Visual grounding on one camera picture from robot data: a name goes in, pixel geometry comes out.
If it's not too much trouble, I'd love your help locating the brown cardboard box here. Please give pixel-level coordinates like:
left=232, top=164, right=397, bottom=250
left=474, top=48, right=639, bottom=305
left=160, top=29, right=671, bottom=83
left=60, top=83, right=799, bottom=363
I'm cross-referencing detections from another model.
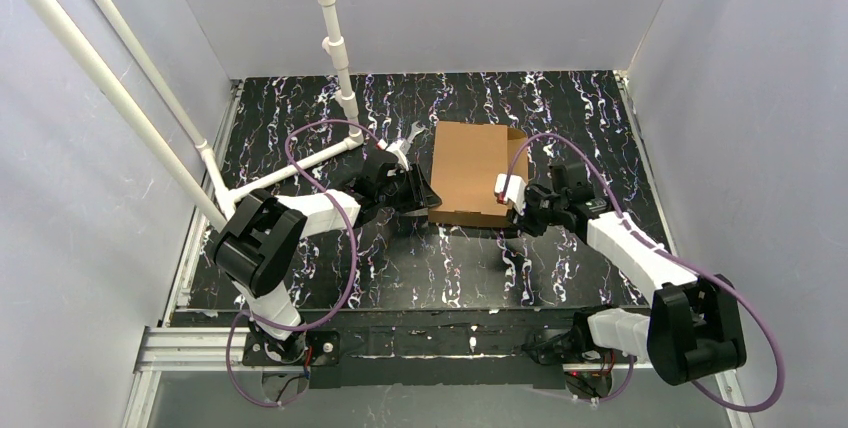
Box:
left=428, top=120, right=529, bottom=228

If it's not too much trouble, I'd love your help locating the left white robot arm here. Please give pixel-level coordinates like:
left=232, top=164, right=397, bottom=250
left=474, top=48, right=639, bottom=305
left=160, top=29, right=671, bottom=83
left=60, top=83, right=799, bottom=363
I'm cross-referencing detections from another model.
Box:
left=211, top=149, right=442, bottom=364

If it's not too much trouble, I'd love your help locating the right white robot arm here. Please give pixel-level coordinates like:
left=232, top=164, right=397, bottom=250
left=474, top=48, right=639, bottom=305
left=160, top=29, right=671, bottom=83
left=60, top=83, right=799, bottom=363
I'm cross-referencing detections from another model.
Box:
left=494, top=164, right=747, bottom=386

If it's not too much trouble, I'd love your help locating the silver wrench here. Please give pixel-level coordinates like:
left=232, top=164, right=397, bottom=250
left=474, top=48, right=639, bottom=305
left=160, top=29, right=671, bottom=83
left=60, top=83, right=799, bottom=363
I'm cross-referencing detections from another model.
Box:
left=403, top=122, right=427, bottom=146

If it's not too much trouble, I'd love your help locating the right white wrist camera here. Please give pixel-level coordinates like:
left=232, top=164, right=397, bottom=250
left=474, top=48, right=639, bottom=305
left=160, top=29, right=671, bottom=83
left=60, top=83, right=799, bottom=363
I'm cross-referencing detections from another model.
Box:
left=494, top=173, right=527, bottom=210

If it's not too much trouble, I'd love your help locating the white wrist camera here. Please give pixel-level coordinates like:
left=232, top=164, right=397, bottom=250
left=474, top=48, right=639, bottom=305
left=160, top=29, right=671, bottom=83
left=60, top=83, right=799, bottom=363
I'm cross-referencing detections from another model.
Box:
left=494, top=173, right=527, bottom=210
left=377, top=138, right=411, bottom=171

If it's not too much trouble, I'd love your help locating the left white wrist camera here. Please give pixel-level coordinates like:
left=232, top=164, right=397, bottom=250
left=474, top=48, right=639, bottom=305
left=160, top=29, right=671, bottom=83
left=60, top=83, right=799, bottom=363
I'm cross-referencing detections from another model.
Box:
left=377, top=138, right=411, bottom=171

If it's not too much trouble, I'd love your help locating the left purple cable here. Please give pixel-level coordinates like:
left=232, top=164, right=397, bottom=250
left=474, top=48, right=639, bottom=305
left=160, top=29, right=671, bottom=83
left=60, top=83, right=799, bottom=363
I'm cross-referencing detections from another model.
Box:
left=225, top=118, right=386, bottom=409

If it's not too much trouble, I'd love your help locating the purple cable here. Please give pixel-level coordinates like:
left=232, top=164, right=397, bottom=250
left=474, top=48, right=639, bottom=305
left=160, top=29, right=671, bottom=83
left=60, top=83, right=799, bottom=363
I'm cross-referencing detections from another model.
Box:
left=506, top=132, right=786, bottom=414
left=225, top=118, right=386, bottom=409

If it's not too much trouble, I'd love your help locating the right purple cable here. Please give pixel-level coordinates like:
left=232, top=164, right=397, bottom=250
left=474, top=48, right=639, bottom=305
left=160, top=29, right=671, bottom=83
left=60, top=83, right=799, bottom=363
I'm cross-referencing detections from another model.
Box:
left=506, top=132, right=786, bottom=414

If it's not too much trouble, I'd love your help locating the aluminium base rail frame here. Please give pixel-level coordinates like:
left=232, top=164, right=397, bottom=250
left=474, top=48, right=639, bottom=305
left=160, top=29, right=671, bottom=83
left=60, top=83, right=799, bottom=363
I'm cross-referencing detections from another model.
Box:
left=125, top=71, right=739, bottom=427

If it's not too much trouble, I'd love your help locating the white pvc pipe frame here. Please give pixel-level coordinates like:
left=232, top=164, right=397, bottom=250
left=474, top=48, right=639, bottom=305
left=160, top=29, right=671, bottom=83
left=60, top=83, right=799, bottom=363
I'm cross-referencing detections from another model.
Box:
left=24, top=0, right=364, bottom=228

